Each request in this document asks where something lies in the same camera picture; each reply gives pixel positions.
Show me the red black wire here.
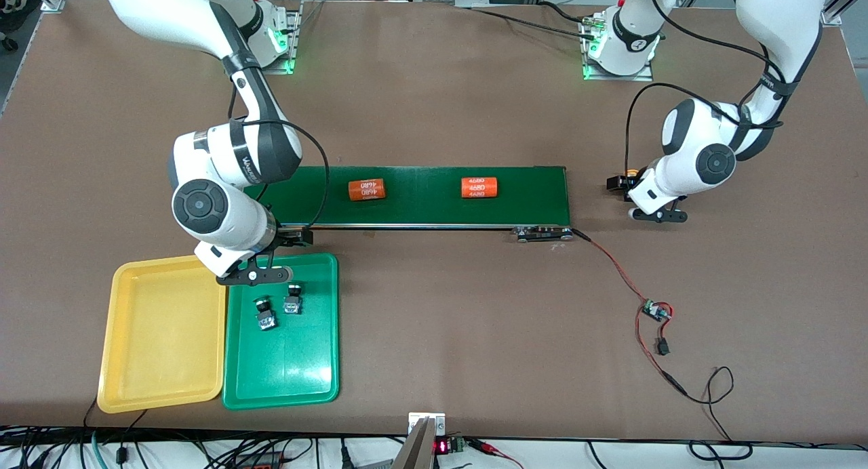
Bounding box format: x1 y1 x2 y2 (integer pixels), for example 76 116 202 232
572 228 689 396

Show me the aluminium left arm base plate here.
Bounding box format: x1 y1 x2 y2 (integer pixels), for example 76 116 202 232
580 15 655 82

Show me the thin black power cable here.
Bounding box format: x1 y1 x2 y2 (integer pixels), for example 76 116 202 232
680 366 755 462

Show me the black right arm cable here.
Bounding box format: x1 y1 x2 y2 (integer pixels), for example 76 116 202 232
227 83 331 231

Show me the yellow plastic tray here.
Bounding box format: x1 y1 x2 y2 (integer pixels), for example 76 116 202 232
97 253 228 414

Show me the green conveyor belt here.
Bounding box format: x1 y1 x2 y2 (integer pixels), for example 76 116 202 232
248 164 574 243

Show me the orange cylinder white print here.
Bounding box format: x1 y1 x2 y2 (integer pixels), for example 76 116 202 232
460 176 499 199
348 178 387 202

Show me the green plastic tray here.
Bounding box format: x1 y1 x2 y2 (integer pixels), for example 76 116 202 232
222 252 340 411

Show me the aluminium right arm base plate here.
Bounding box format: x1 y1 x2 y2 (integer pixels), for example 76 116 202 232
254 1 302 75

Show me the red clip lead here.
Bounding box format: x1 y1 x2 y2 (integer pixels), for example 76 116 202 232
468 439 524 469

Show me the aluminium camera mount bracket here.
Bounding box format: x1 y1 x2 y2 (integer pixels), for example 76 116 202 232
392 412 447 469

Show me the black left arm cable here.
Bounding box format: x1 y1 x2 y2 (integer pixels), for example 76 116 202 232
624 0 787 171

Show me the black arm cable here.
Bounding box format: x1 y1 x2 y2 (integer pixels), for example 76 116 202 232
624 0 787 171
227 83 331 231

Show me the black cable on table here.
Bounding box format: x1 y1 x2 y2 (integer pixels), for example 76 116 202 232
468 0 597 39

